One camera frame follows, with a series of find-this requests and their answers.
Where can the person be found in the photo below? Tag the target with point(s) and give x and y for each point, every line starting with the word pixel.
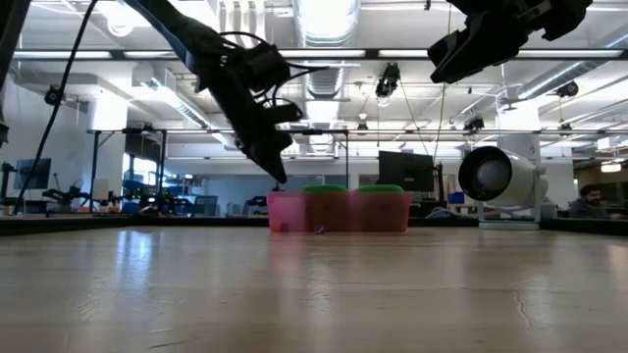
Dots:
pixel 589 208

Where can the glowing ceiling light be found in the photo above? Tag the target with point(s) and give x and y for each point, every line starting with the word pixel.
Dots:
pixel 611 166

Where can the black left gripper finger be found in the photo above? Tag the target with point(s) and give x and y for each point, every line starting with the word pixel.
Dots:
pixel 275 157
pixel 288 113

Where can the black workstation frame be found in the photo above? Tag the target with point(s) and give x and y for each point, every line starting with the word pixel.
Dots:
pixel 162 171

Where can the screen with blue picture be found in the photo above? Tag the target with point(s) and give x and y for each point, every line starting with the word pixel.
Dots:
pixel 32 174

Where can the white round ceiling duct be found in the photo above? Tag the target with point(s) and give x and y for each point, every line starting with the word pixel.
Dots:
pixel 326 24

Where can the silver ventilation duct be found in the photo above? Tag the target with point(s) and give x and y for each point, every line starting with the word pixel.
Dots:
pixel 549 81

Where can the blue storage box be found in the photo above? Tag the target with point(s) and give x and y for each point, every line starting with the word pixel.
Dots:
pixel 456 197

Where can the white camera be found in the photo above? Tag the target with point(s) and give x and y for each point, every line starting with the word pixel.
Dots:
pixel 520 181

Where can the green foam die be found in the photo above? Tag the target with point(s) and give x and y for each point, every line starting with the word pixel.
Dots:
pixel 325 188
pixel 380 188

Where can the pink plastic tray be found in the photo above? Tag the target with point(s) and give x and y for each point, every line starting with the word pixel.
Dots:
pixel 287 211

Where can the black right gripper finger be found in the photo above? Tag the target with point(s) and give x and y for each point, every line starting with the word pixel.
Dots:
pixel 476 49

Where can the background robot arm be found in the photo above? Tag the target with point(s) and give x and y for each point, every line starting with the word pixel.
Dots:
pixel 64 195

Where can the small purple die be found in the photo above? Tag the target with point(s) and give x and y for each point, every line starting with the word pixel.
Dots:
pixel 320 230

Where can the black computer monitor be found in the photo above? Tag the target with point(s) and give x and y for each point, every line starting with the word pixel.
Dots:
pixel 404 171

